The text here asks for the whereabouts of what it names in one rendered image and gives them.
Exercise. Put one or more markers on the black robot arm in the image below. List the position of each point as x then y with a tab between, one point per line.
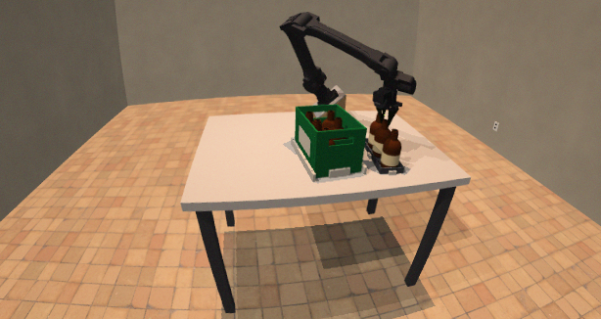
306	23

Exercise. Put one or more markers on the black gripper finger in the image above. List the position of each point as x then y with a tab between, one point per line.
391	114
379	113

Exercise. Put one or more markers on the green plastic crate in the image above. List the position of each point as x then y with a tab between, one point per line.
315	144

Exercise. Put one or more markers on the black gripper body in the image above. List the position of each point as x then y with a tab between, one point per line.
394	107

